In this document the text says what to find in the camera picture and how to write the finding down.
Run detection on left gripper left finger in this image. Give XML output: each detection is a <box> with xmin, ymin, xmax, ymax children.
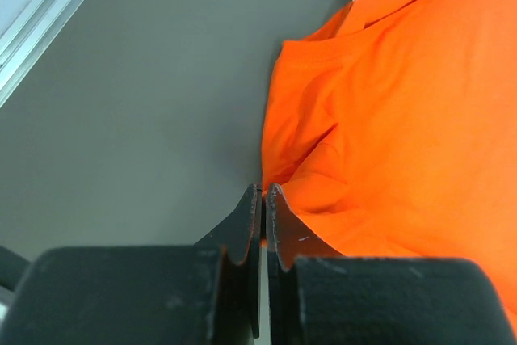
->
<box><xmin>195</xmin><ymin>184</ymin><xmax>263</xmax><ymax>339</ymax></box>

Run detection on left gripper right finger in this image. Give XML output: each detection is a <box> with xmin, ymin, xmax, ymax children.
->
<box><xmin>264</xmin><ymin>183</ymin><xmax>340</xmax><ymax>344</ymax></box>

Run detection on orange t shirt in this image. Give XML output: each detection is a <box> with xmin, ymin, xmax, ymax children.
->
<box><xmin>262</xmin><ymin>0</ymin><xmax>516</xmax><ymax>323</ymax></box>

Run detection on left aluminium frame post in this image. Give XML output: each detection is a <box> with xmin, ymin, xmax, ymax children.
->
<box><xmin>1</xmin><ymin>0</ymin><xmax>84</xmax><ymax>104</ymax></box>

